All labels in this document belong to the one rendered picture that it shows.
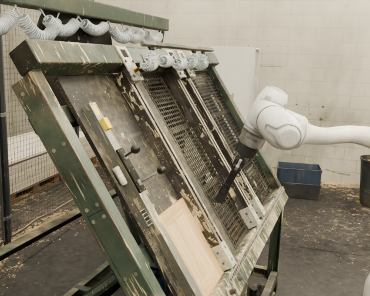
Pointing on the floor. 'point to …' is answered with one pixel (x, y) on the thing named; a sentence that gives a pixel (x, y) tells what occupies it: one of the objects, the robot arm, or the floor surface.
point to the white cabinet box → (239, 74)
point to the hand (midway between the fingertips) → (222, 193)
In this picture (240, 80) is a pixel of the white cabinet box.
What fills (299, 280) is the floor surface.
